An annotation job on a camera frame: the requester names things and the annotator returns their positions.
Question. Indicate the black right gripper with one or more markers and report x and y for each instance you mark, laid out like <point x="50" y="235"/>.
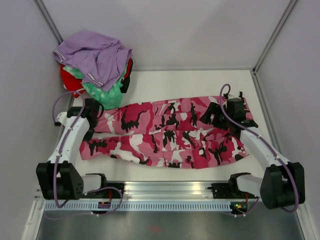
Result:
<point x="215" y="109"/>

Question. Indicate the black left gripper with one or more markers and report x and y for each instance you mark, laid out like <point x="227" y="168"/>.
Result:
<point x="89" y="136"/>

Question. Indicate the pink camouflage trousers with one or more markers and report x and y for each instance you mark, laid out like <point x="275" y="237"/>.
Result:
<point x="166" y="133"/>

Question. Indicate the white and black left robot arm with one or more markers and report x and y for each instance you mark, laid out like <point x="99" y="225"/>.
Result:
<point x="58" y="178"/>

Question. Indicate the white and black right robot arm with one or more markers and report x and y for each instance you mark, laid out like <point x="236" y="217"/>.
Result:
<point x="275" y="165"/>

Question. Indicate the green tie-dye garment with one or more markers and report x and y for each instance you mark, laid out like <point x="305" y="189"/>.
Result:
<point x="109" y="99"/>

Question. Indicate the red garment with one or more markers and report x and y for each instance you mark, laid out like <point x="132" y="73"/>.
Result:
<point x="70" y="83"/>

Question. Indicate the black webbing belt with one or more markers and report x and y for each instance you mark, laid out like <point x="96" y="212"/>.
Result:
<point x="241" y="95"/>

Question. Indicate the black garment in pile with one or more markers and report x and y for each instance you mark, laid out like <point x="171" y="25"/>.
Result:
<point x="126" y="78"/>

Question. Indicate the purple shirt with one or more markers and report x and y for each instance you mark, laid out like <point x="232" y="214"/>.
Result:
<point x="101" y="59"/>

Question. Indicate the aluminium left side rail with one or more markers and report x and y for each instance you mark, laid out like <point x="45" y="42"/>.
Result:
<point x="54" y="116"/>

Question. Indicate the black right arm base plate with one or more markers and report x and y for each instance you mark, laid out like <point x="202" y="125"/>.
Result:
<point x="222" y="190"/>

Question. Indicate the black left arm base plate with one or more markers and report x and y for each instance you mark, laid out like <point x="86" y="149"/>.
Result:
<point x="111" y="193"/>

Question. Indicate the aluminium front rail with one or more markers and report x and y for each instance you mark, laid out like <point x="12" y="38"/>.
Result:
<point x="170" y="190"/>

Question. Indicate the white slotted cable duct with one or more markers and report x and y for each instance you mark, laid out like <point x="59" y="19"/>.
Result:
<point x="171" y="206"/>

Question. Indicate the aluminium left corner post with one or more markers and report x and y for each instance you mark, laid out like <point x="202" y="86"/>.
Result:
<point x="49" y="20"/>

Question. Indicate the aluminium corner post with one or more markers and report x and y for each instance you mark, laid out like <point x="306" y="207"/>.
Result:
<point x="276" y="32"/>
<point x="49" y="20"/>

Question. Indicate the aluminium right corner post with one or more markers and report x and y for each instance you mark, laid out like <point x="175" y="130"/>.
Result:
<point x="276" y="32"/>

